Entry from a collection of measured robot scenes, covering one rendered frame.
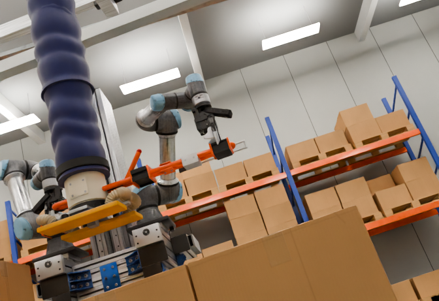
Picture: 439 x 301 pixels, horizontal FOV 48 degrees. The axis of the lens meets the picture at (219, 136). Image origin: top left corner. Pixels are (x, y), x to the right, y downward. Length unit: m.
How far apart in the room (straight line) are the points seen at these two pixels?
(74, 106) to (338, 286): 1.48
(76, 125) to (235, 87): 9.75
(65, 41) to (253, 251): 1.58
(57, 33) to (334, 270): 1.76
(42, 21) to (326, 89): 9.78
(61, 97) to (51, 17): 0.43
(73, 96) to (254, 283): 1.41
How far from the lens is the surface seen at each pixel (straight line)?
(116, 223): 2.17
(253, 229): 9.33
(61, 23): 2.48
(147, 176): 2.03
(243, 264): 1.12
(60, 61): 2.35
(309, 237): 1.11
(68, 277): 2.59
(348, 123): 10.08
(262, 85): 11.80
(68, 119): 2.21
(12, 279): 2.32
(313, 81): 11.87
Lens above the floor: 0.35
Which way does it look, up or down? 23 degrees up
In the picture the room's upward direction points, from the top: 19 degrees counter-clockwise
